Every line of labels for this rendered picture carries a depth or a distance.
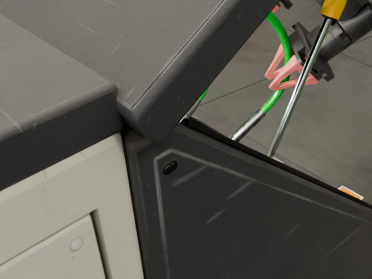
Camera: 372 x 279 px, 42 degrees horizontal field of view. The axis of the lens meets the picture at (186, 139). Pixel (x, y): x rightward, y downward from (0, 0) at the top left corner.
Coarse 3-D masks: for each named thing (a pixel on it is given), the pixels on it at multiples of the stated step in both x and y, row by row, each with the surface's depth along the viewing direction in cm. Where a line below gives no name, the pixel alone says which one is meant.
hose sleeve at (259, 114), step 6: (258, 114) 85; (264, 114) 85; (246, 120) 86; (252, 120) 85; (258, 120) 85; (240, 126) 86; (246, 126) 85; (252, 126) 85; (234, 132) 86; (240, 132) 85; (246, 132) 86; (234, 138) 86; (240, 138) 86
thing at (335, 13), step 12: (336, 0) 44; (324, 12) 44; (336, 12) 44; (324, 24) 45; (324, 36) 45; (312, 48) 46; (312, 60) 46; (300, 84) 47; (288, 108) 48; (288, 120) 48; (276, 132) 49; (276, 144) 49
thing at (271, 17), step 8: (272, 16) 75; (272, 24) 76; (280, 24) 76; (280, 32) 77; (288, 40) 79; (288, 48) 80; (288, 56) 81; (288, 80) 84; (272, 96) 85; (280, 96) 85; (264, 104) 86; (272, 104) 85
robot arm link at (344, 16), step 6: (318, 0) 70; (324, 0) 69; (348, 0) 70; (354, 0) 70; (360, 0) 70; (366, 0) 70; (348, 6) 70; (354, 6) 71; (360, 6) 71; (342, 12) 71; (348, 12) 71; (354, 12) 71; (342, 18) 72
